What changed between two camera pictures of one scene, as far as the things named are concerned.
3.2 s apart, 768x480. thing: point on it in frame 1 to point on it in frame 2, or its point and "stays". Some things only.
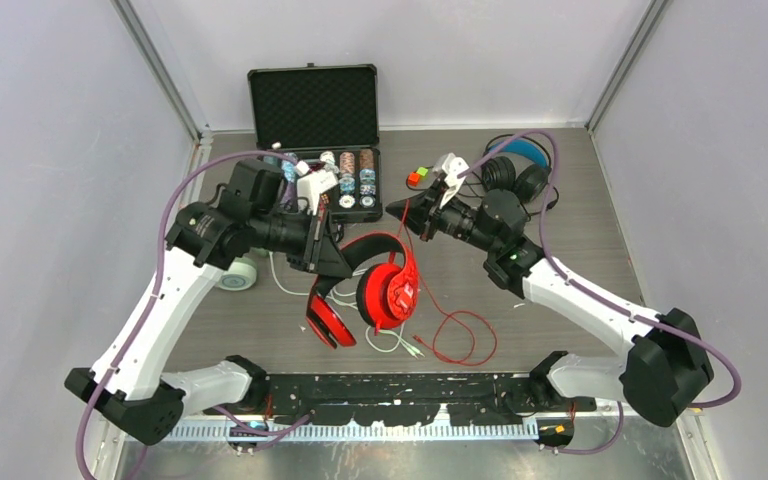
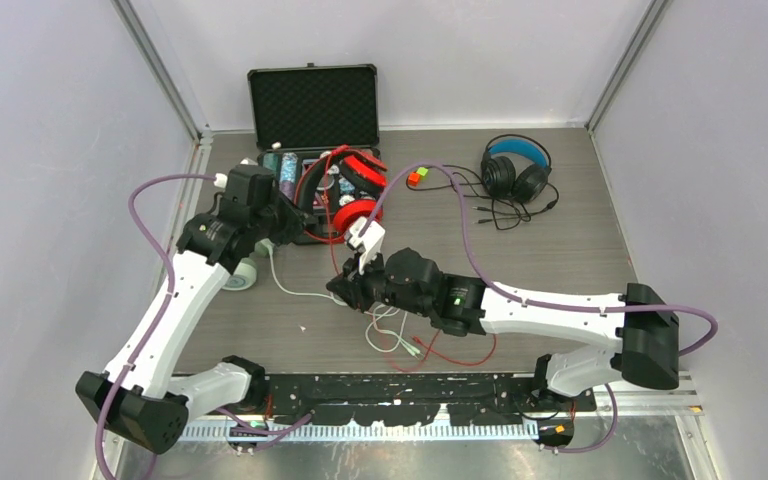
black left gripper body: [315, 229] to [284, 221]
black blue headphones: [521, 160] stays
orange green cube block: [414, 177] stays
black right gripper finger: [417, 213] to [346, 290]
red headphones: [387, 295] to [361, 176]
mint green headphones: [242, 272] stays
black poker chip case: [324, 118] stays
